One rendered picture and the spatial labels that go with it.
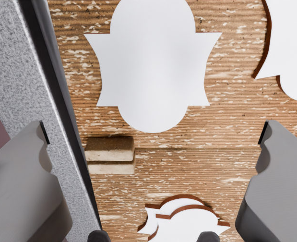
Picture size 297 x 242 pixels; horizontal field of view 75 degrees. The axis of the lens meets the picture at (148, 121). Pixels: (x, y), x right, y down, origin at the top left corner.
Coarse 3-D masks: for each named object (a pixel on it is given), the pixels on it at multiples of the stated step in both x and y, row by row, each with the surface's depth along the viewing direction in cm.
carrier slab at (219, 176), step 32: (160, 160) 27; (192, 160) 27; (224, 160) 27; (256, 160) 26; (96, 192) 30; (128, 192) 30; (160, 192) 30; (192, 192) 30; (224, 192) 30; (128, 224) 35
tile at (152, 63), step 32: (128, 0) 16; (160, 0) 16; (128, 32) 18; (160, 32) 17; (192, 32) 17; (128, 64) 19; (160, 64) 19; (192, 64) 19; (128, 96) 21; (160, 96) 21; (192, 96) 21; (160, 128) 23
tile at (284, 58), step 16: (272, 0) 16; (288, 0) 16; (272, 16) 17; (288, 16) 17; (272, 32) 17; (288, 32) 17; (272, 48) 18; (288, 48) 18; (272, 64) 19; (288, 64) 19; (288, 80) 20
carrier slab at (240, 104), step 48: (48, 0) 17; (96, 0) 17; (192, 0) 17; (240, 0) 17; (240, 48) 19; (96, 96) 22; (240, 96) 22; (288, 96) 21; (144, 144) 25; (192, 144) 25; (240, 144) 25
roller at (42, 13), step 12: (36, 0) 19; (36, 12) 19; (48, 12) 19; (48, 24) 20; (48, 36) 20; (48, 48) 21; (60, 60) 21; (60, 72) 22; (60, 84) 23; (72, 108) 25; (72, 120) 26; (84, 156) 29
